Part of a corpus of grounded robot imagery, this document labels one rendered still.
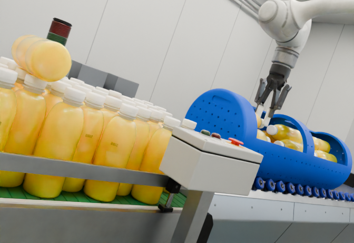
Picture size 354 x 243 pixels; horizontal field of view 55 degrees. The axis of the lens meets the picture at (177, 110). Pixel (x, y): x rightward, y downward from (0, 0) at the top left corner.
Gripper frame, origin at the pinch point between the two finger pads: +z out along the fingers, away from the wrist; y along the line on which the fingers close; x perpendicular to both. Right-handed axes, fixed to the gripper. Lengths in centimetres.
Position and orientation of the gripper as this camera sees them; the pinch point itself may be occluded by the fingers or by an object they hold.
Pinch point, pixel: (263, 116)
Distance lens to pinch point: 133.4
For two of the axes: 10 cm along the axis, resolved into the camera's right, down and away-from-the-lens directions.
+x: -7.2, -2.3, -6.6
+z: -3.4, 9.4, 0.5
